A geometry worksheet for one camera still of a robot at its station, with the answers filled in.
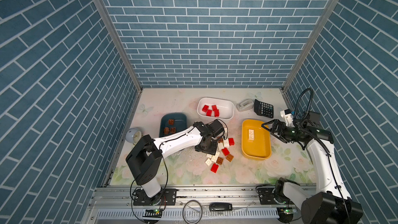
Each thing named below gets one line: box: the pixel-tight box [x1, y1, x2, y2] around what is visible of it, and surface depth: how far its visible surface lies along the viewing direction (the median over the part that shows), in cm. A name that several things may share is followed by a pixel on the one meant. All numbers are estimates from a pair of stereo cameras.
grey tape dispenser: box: [236, 99, 254, 112], surface depth 110 cm
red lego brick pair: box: [211, 104, 220, 118], surface depth 107 cm
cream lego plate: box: [205, 151, 221, 163], surface depth 86 cm
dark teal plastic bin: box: [159, 112, 188, 138], surface depth 101 cm
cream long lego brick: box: [248, 129, 255, 141], surface depth 96 cm
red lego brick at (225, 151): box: [221, 147, 230, 157], surface depth 90 cm
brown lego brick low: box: [216, 156, 224, 166], surface depth 86 cm
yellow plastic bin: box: [241, 119, 272, 161], surface depth 94 cm
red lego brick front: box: [210, 163, 220, 174], surface depth 84 cm
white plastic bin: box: [196, 96, 235, 120], surface depth 110 cm
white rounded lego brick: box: [223, 137, 230, 148], surface depth 93 cm
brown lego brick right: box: [225, 153, 235, 163], surface depth 88 cm
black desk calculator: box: [253, 99, 274, 119], surface depth 107 cm
